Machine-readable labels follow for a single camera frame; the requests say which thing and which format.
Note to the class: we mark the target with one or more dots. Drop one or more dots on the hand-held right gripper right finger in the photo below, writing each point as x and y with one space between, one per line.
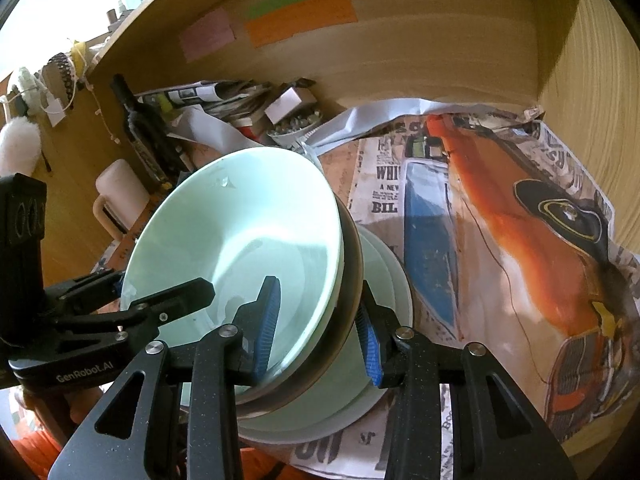
367 345

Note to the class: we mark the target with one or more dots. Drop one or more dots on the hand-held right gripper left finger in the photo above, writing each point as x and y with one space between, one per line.
267 320

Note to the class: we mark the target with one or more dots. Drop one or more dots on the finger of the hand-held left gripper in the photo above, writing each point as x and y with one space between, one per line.
80 292
175 297

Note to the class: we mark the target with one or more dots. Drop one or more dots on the white bowl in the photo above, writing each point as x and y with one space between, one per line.
352 260

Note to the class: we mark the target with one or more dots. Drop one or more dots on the mint green bowl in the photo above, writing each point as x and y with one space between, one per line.
240 220

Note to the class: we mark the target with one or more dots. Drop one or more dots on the mint green plate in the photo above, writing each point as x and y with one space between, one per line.
320 435

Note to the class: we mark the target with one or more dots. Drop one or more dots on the person's left hand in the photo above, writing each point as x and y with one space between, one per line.
55 410

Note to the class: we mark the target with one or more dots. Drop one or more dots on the beige mug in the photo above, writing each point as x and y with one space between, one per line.
120 185

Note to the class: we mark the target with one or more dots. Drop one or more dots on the white fluffy item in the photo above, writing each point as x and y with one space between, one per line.
17 142

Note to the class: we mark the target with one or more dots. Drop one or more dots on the brown printed newspaper sheet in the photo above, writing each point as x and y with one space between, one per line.
340 175

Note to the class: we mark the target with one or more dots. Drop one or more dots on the dark wine bottle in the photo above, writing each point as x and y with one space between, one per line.
145 135

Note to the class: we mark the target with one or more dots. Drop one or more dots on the white paper sheet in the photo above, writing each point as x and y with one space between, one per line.
200 132

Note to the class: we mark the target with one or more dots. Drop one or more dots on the small white figurine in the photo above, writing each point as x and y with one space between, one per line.
26 87

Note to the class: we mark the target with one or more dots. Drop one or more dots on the car print newspaper sheet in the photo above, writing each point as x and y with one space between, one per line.
500 210

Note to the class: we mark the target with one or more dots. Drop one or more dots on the small bowl of metal bits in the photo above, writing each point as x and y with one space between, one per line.
295 132

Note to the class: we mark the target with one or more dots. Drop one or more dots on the stack of papers and magazines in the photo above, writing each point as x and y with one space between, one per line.
200 92

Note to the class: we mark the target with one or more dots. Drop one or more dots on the yellow item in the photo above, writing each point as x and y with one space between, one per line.
80 55

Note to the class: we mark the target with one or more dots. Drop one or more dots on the small white box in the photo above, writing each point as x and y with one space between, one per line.
287 105

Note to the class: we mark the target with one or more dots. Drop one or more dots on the pale blue paper sheets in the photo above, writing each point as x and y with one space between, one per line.
360 115

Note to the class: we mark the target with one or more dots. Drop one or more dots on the pink sticky note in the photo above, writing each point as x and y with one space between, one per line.
207 35

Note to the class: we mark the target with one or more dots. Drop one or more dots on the wooden shelf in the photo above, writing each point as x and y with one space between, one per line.
140 10

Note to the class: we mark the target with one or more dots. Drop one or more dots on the orange sticky note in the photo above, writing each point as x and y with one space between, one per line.
300 20

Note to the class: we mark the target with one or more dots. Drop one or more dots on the green sticky note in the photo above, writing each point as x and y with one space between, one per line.
282 2

